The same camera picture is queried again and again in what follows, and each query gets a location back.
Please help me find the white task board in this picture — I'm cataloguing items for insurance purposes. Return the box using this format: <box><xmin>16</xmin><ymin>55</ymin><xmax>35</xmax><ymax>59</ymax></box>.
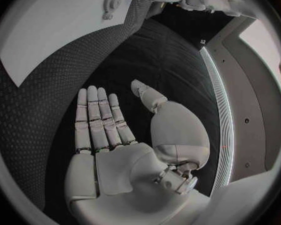
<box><xmin>0</xmin><ymin>0</ymin><xmax>142</xmax><ymax>88</ymax></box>

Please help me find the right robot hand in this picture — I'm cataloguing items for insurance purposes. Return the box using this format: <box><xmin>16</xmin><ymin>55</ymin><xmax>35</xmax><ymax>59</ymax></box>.
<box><xmin>63</xmin><ymin>79</ymin><xmax>212</xmax><ymax>225</ymax></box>

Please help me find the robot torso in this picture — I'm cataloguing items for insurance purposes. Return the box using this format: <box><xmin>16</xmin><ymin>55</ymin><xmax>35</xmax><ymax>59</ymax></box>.
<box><xmin>199</xmin><ymin>15</ymin><xmax>281</xmax><ymax>197</ymax></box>

